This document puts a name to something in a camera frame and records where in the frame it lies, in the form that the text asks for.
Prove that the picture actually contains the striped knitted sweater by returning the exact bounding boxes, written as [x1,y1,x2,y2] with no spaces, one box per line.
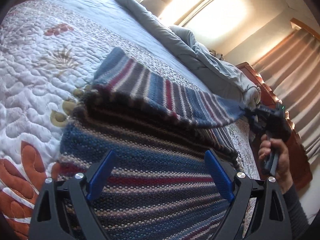
[60,48,240,239]

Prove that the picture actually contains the right forearm dark sleeve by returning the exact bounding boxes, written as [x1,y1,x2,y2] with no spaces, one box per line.
[283,184,309,239]

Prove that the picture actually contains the person's right hand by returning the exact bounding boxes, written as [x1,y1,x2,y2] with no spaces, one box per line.
[258,134,293,194]

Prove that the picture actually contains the beige pleated curtain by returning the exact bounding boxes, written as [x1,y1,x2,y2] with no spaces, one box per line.
[253,29,319,163]

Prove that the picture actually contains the grey rumpled duvet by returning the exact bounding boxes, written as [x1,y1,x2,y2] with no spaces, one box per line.
[115,0,261,109]

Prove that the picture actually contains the floral quilted bedspread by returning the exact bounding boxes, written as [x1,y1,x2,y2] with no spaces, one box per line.
[0,0,262,240]

